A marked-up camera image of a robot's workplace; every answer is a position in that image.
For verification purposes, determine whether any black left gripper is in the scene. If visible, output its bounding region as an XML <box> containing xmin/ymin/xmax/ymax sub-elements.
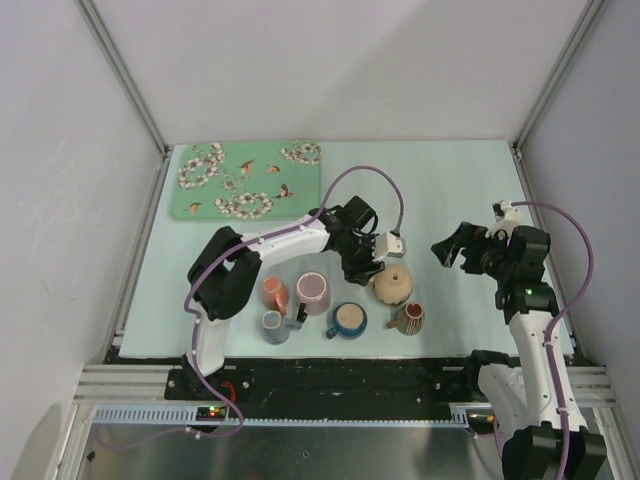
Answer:
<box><xmin>338</xmin><ymin>232</ymin><xmax>384</xmax><ymax>287</ymax></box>

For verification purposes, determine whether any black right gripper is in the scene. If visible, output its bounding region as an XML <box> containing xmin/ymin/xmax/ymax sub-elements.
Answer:
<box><xmin>430</xmin><ymin>221</ymin><xmax>514</xmax><ymax>281</ymax></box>

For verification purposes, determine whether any beige round mug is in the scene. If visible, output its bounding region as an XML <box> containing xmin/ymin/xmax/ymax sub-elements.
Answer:
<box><xmin>369</xmin><ymin>264</ymin><xmax>414</xmax><ymax>305</ymax></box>

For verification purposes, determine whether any lilac mug black handle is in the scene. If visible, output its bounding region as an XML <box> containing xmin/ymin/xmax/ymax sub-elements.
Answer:
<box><xmin>295</xmin><ymin>271</ymin><xmax>331</xmax><ymax>323</ymax></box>

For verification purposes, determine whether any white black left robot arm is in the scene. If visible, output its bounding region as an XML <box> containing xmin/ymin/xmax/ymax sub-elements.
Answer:
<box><xmin>184</xmin><ymin>196</ymin><xmax>390</xmax><ymax>399</ymax></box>

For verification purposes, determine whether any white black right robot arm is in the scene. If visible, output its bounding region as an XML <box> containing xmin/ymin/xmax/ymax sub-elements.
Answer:
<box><xmin>431</xmin><ymin>222</ymin><xmax>607</xmax><ymax>479</ymax></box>

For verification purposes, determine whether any dark blue mug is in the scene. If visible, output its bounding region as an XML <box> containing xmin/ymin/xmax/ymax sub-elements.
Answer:
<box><xmin>325</xmin><ymin>302</ymin><xmax>368</xmax><ymax>339</ymax></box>

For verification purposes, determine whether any brown striped mug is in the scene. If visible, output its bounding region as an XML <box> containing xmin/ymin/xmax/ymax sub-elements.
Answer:
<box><xmin>386</xmin><ymin>302</ymin><xmax>425</xmax><ymax>336</ymax></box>

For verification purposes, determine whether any salmon pink mug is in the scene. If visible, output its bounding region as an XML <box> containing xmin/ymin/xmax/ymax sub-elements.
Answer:
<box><xmin>262</xmin><ymin>276</ymin><xmax>289</xmax><ymax>316</ymax></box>

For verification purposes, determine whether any grey blue small mug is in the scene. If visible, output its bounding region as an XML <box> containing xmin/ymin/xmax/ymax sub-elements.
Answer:
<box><xmin>262</xmin><ymin>310</ymin><xmax>303</xmax><ymax>345</ymax></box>

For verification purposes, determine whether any green floral placemat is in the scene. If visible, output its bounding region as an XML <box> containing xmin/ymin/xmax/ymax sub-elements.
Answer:
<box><xmin>170</xmin><ymin>140</ymin><xmax>322</xmax><ymax>221</ymax></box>

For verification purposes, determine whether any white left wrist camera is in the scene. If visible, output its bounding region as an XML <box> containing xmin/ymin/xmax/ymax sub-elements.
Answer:
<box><xmin>374</xmin><ymin>231</ymin><xmax>406</xmax><ymax>261</ymax></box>

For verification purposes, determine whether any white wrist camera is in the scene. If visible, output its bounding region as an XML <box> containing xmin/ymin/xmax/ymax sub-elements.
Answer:
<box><xmin>485</xmin><ymin>200</ymin><xmax>524</xmax><ymax>241</ymax></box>
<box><xmin>374</xmin><ymin>231</ymin><xmax>406</xmax><ymax>261</ymax></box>

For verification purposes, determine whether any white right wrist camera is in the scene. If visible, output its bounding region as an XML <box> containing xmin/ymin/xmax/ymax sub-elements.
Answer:
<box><xmin>485</xmin><ymin>200</ymin><xmax>524</xmax><ymax>241</ymax></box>

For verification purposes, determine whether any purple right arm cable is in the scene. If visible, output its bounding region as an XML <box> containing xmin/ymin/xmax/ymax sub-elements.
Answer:
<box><xmin>492</xmin><ymin>200</ymin><xmax>596</xmax><ymax>480</ymax></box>

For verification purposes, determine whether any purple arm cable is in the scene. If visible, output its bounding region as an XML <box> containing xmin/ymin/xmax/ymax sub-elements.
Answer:
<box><xmin>492</xmin><ymin>200</ymin><xmax>596</xmax><ymax>480</ymax></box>
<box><xmin>94</xmin><ymin>165</ymin><xmax>405</xmax><ymax>450</ymax></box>

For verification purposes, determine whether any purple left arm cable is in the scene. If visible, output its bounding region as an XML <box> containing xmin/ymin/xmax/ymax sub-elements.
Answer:
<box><xmin>94</xmin><ymin>165</ymin><xmax>405</xmax><ymax>450</ymax></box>

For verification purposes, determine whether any aluminium front rail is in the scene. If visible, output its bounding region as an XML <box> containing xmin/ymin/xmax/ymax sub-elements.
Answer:
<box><xmin>73</xmin><ymin>365</ymin><xmax>617</xmax><ymax>408</ymax></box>

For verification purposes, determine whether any right aluminium frame post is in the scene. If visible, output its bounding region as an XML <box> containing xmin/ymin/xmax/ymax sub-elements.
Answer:
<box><xmin>511</xmin><ymin>0</ymin><xmax>610</xmax><ymax>158</ymax></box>

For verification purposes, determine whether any aluminium frame post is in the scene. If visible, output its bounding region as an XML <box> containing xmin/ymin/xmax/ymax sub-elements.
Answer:
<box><xmin>74</xmin><ymin>0</ymin><xmax>169</xmax><ymax>159</ymax></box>
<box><xmin>511</xmin><ymin>0</ymin><xmax>610</xmax><ymax>158</ymax></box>

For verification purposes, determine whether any grey slotted cable duct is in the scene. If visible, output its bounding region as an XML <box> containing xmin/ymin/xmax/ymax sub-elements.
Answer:
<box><xmin>94</xmin><ymin>405</ymin><xmax>494</xmax><ymax>427</ymax></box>

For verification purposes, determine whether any left aluminium frame post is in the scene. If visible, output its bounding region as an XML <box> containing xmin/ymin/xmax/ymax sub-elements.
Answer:
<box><xmin>74</xmin><ymin>0</ymin><xmax>169</xmax><ymax>159</ymax></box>

